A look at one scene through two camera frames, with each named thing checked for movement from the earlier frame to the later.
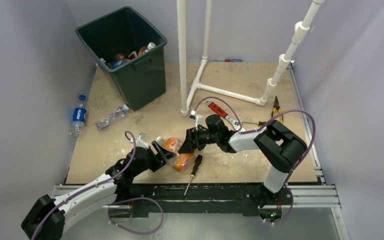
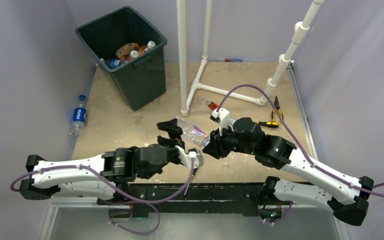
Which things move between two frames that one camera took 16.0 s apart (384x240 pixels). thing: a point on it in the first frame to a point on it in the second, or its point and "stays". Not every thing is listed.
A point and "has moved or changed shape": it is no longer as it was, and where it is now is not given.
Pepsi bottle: x=79 y=118 stays
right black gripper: x=191 y=141 to x=216 y=147
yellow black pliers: x=276 y=110 stays
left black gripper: x=157 y=161 to x=174 y=131
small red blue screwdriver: x=229 y=60 stays
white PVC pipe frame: x=187 y=94 stays
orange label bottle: x=184 y=163 has moved or changed shape
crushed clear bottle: x=116 y=114 has moved or changed shape
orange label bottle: x=145 y=49 stays
